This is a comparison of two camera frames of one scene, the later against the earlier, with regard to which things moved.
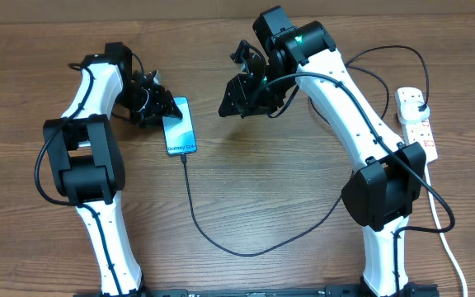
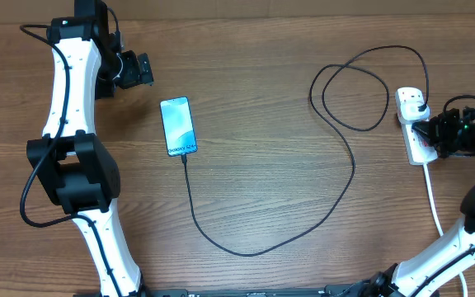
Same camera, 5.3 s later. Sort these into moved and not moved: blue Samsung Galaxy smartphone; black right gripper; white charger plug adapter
Moved: black right gripper
Not moved: white charger plug adapter; blue Samsung Galaxy smartphone
